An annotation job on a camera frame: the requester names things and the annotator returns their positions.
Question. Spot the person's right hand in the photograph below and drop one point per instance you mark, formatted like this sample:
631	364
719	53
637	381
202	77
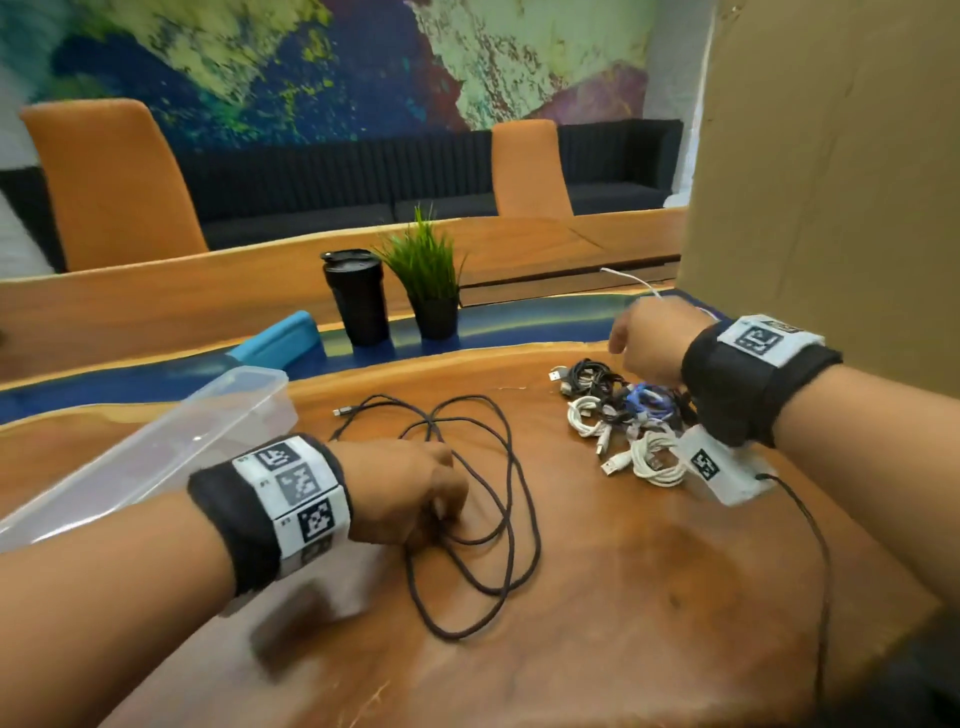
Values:
660	337

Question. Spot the person's left hand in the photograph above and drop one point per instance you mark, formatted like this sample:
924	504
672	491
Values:
397	487

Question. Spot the clear plastic organizer box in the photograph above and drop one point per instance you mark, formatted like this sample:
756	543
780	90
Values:
187	442

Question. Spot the person's right forearm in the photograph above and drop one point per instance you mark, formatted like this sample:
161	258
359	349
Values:
885	465

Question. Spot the person's left forearm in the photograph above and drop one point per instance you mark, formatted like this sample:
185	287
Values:
97	615

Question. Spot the black right wristband with marker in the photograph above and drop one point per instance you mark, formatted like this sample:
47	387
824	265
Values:
735	397

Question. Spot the black left wristband with markers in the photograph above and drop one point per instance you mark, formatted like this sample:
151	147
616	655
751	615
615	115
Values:
232	525

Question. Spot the green potted plant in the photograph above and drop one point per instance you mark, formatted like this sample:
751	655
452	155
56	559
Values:
435	319

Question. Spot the black cylinder pot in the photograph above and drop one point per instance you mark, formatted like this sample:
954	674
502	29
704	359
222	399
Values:
360	307

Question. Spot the brown cardboard sheet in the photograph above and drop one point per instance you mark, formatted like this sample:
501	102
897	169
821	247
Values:
825	150

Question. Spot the black sofa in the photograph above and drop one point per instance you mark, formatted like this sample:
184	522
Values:
337	180

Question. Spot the tall orange chair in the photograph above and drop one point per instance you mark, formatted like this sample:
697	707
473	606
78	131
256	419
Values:
112	187

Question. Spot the colourful abstract wall painting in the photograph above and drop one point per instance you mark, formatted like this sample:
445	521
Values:
225	45

